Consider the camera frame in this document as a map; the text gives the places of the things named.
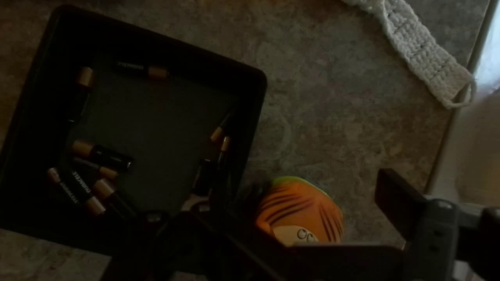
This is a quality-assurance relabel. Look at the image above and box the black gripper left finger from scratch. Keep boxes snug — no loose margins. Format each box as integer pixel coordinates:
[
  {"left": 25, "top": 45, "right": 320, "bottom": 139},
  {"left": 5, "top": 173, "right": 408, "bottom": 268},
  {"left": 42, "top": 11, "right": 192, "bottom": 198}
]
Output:
[{"left": 98, "top": 200, "right": 294, "bottom": 281}]

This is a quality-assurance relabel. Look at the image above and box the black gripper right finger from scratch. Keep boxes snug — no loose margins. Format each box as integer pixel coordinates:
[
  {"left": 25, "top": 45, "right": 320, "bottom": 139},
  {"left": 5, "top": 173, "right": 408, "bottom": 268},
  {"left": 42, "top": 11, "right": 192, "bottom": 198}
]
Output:
[{"left": 375, "top": 168, "right": 500, "bottom": 281}]

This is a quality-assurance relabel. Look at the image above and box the black square tray box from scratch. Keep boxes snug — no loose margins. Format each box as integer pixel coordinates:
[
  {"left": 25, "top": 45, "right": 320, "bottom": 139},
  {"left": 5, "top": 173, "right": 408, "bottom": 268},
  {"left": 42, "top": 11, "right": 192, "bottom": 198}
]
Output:
[{"left": 2, "top": 6, "right": 267, "bottom": 254}]

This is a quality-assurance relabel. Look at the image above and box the copper top black battery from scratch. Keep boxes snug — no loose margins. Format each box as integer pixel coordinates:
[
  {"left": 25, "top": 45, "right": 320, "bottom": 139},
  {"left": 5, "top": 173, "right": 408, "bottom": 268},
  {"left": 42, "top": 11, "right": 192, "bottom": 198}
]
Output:
[{"left": 72, "top": 140, "right": 133, "bottom": 171}]

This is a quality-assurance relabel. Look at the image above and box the white knitted cloth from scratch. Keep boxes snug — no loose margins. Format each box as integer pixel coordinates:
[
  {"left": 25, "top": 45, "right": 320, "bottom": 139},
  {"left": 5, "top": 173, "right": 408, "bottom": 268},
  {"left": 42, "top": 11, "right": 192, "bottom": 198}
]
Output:
[{"left": 342, "top": 0, "right": 477, "bottom": 109}]

